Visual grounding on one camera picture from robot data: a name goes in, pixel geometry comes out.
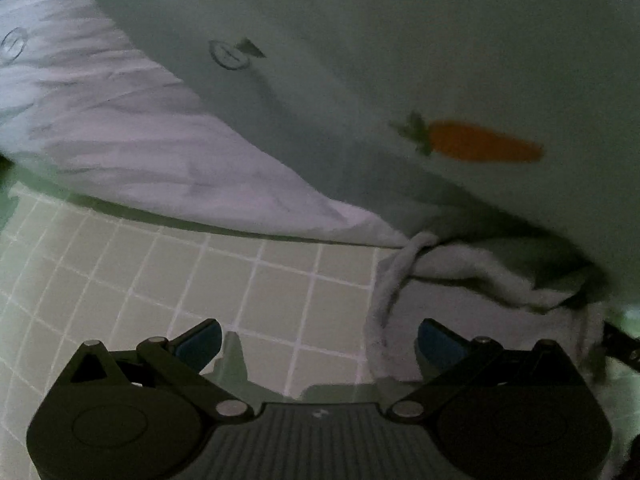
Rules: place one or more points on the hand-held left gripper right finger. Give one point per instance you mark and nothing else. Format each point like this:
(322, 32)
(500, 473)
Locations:
(440, 345)

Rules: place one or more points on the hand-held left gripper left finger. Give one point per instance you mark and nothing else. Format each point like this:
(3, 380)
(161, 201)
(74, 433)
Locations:
(200, 345)

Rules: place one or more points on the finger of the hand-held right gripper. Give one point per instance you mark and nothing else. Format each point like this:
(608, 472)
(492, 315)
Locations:
(622, 342)

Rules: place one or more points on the grey zip hoodie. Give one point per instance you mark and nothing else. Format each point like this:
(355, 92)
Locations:
(500, 270)

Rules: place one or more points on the green grid bed sheet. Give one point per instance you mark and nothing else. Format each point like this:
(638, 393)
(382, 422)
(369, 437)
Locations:
(150, 270)

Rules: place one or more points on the carrot print light duvet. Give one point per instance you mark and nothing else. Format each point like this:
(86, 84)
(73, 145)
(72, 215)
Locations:
(325, 60)

